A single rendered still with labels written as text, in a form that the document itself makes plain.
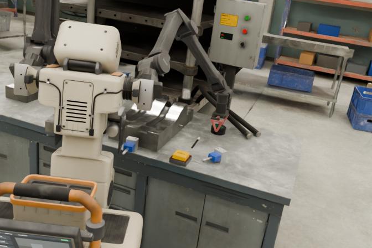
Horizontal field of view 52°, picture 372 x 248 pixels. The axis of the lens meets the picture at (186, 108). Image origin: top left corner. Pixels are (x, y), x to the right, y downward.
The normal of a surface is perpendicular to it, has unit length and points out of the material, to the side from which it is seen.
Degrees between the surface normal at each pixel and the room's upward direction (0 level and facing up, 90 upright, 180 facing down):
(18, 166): 90
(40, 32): 80
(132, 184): 90
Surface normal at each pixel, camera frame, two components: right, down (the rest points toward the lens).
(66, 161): 0.00, 0.20
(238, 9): -0.34, 0.28
